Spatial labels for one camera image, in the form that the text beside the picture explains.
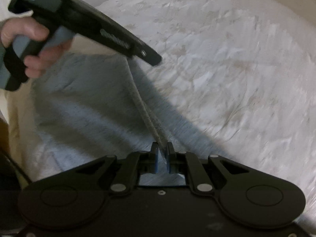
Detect light grey sweatpants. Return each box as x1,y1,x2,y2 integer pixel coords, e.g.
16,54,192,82
28,54,220,181

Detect white floral bedspread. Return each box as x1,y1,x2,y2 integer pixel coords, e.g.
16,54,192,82
6,0,315,233

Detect person's left hand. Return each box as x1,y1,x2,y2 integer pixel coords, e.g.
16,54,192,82
0,16,73,79

